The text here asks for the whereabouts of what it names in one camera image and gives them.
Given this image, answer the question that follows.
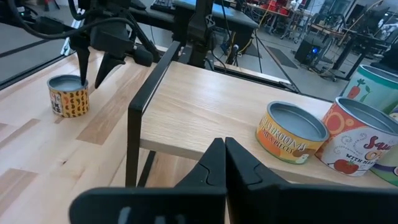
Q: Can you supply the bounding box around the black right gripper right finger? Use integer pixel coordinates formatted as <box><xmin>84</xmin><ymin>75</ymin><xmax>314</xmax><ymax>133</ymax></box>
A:
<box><xmin>224</xmin><ymin>136</ymin><xmax>398</xmax><ymax>224</ymax></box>

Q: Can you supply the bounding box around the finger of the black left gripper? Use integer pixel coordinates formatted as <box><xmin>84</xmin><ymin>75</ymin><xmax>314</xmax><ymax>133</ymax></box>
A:
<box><xmin>75</xmin><ymin>47</ymin><xmax>91</xmax><ymax>86</ymax></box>
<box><xmin>94</xmin><ymin>54</ymin><xmax>126</xmax><ymax>90</ymax></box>

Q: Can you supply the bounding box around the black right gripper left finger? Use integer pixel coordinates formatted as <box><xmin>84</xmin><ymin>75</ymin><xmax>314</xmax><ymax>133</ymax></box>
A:
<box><xmin>69</xmin><ymin>137</ymin><xmax>228</xmax><ymax>224</ymax></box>

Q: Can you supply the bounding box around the spicy black beans can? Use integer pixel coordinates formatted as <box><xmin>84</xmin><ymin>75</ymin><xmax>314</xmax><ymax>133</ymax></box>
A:
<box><xmin>47</xmin><ymin>74</ymin><xmax>91</xmax><ymax>119</ymax></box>

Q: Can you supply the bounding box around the orange can with ring pattern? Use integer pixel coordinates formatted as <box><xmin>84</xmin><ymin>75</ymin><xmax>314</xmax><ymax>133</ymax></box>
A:
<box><xmin>315</xmin><ymin>96</ymin><xmax>398</xmax><ymax>178</ymax></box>

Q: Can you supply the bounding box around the black keyboard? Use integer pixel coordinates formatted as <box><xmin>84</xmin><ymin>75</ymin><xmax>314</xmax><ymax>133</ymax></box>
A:
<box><xmin>150</xmin><ymin>0</ymin><xmax>175</xmax><ymax>14</ymax></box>

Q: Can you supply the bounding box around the orange mushrooms can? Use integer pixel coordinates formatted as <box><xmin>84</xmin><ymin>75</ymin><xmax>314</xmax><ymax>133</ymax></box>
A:
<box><xmin>255</xmin><ymin>100</ymin><xmax>330</xmax><ymax>165</ymax></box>

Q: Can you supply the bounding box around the purple and green can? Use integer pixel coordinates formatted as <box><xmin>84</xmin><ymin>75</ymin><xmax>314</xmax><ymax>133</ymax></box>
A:
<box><xmin>369</xmin><ymin>148</ymin><xmax>398</xmax><ymax>188</ymax></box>

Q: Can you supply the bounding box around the dark floor mat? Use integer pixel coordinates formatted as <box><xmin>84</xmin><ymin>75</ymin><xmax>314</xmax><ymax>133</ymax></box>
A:
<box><xmin>266</xmin><ymin>45</ymin><xmax>300</xmax><ymax>70</ymax></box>

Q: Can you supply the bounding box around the teal carrot print can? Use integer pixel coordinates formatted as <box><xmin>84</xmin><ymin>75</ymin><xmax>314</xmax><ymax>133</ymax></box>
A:
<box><xmin>340</xmin><ymin>63</ymin><xmax>398</xmax><ymax>114</ymax></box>

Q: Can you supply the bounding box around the black computer tower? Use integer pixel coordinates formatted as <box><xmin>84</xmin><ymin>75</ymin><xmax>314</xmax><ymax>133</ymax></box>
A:
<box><xmin>294</xmin><ymin>36</ymin><xmax>326</xmax><ymax>67</ymax></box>

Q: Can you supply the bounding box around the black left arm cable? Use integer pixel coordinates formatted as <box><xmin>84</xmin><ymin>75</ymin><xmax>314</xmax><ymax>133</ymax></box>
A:
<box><xmin>7</xmin><ymin>0</ymin><xmax>163</xmax><ymax>63</ymax></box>

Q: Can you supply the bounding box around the black frame wooden shelf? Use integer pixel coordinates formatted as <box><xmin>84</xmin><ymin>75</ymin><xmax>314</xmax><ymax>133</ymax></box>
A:
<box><xmin>125</xmin><ymin>40</ymin><xmax>398</xmax><ymax>189</ymax></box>

